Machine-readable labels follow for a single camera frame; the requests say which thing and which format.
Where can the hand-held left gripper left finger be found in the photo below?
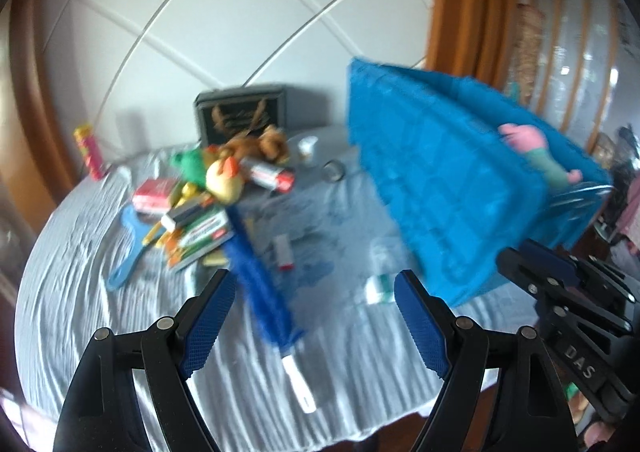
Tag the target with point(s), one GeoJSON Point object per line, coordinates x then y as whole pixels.
{"type": "Point", "coordinates": [207, 327]}

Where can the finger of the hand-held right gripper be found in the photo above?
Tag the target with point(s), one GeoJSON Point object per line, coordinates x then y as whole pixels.
{"type": "Point", "coordinates": [555, 257]}
{"type": "Point", "coordinates": [525, 272]}

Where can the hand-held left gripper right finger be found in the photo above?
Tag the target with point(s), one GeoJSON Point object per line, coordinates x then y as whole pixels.
{"type": "Point", "coordinates": [422, 322]}

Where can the blue plastic basket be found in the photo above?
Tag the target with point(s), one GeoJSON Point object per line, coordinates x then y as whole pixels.
{"type": "Point", "coordinates": [450, 172]}

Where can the desktop with light blue cloth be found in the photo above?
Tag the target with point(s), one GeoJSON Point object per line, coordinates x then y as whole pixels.
{"type": "Point", "coordinates": [340, 362]}

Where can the white and green tube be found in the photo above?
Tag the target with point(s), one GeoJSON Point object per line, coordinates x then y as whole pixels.
{"type": "Point", "coordinates": [381, 289]}

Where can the green and white box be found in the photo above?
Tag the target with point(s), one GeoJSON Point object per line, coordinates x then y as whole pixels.
{"type": "Point", "coordinates": [205, 237]}

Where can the red and white lighter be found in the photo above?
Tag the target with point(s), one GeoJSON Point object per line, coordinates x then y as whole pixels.
{"type": "Point", "coordinates": [283, 253]}

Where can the blue plastic hand mirror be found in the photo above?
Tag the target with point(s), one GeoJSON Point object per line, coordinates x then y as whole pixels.
{"type": "Point", "coordinates": [129, 252]}

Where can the pink and green plush toy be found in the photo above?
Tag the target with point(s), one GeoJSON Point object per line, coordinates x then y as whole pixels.
{"type": "Point", "coordinates": [537, 147]}

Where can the dark and white box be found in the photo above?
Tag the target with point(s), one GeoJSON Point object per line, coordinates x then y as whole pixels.
{"type": "Point", "coordinates": [187, 214]}

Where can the red and white box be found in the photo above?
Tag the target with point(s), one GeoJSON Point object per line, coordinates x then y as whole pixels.
{"type": "Point", "coordinates": [155, 194]}

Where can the yellow plush chick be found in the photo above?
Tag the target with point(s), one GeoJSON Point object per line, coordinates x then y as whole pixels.
{"type": "Point", "coordinates": [225, 180]}

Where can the red and silver can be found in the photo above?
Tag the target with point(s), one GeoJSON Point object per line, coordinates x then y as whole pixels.
{"type": "Point", "coordinates": [270, 175]}

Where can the clear tape roll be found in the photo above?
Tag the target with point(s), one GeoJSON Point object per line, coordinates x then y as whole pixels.
{"type": "Point", "coordinates": [333, 171]}

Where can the brown plush toy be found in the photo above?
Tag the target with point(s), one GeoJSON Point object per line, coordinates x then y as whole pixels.
{"type": "Point", "coordinates": [260, 145]}

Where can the small white cup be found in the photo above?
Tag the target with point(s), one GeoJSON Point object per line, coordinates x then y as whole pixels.
{"type": "Point", "coordinates": [308, 150]}

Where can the red and yellow tube can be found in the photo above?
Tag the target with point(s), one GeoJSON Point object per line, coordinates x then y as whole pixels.
{"type": "Point", "coordinates": [90, 152]}

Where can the glass door cabinet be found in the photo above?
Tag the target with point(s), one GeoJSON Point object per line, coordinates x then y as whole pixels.
{"type": "Point", "coordinates": [575, 42]}

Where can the grey box with gold emblem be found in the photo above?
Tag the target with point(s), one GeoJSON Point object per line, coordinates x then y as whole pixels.
{"type": "Point", "coordinates": [250, 112]}

